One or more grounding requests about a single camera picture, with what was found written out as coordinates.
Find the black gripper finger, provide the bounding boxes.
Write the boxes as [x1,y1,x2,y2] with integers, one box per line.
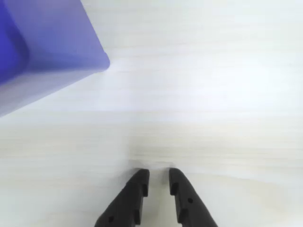
[169,167,219,227]
[94,168,150,227]

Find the blue plastic box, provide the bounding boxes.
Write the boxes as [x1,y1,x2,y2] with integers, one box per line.
[0,0,111,118]

